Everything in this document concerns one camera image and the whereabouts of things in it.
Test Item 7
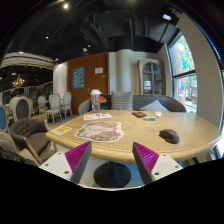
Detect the white dining chair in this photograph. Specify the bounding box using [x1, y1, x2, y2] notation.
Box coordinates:
[61, 92, 72, 117]
[45, 93, 61, 120]

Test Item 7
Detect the grey sofa bench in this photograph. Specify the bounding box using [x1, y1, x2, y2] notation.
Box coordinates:
[77, 94, 187, 116]

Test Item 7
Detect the black computer mouse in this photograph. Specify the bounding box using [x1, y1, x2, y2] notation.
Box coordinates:
[159, 129, 179, 144]

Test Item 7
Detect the clear plastic tumbler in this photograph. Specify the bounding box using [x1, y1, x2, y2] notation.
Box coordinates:
[91, 89, 101, 113]

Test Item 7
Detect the blue wall poster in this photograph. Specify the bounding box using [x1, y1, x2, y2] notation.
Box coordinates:
[72, 67, 85, 89]

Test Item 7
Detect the white cushion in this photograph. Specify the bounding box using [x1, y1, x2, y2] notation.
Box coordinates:
[140, 100, 168, 112]

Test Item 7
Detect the arched wooden cabinet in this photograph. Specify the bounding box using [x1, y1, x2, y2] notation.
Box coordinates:
[138, 58, 165, 95]

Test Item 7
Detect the blue-back chair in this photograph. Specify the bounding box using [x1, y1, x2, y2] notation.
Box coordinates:
[0, 105, 8, 133]

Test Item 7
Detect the striped cushion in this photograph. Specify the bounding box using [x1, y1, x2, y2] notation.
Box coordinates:
[111, 91, 133, 111]

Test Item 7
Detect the dark grey tufted armchair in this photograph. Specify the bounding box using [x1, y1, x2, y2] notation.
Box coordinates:
[10, 118, 51, 164]

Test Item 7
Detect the small teal packet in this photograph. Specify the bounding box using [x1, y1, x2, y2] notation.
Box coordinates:
[144, 117, 156, 121]

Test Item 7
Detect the black and red box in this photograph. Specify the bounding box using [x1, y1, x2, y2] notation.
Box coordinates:
[132, 112, 146, 118]

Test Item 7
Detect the oval-back grey chair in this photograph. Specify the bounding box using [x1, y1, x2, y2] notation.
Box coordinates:
[9, 97, 31, 120]

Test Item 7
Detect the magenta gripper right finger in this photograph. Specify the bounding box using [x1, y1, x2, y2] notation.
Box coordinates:
[132, 141, 184, 186]

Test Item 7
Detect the white paper menu sheet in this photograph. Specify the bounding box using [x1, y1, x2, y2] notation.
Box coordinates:
[84, 112, 112, 120]

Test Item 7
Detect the large window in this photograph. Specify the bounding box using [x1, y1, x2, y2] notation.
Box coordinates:
[168, 32, 197, 113]

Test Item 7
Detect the chandelier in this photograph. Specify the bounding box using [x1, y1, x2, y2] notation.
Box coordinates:
[13, 75, 25, 88]

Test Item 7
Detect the yellow card sticker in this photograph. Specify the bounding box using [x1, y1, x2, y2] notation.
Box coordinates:
[53, 126, 71, 135]

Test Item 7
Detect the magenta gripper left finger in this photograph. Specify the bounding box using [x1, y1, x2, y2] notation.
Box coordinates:
[39, 140, 93, 185]

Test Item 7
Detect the round wooden table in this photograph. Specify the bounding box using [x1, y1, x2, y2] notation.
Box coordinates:
[47, 110, 222, 187]

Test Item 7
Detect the small beige round object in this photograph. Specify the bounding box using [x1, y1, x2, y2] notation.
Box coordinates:
[155, 111, 162, 119]

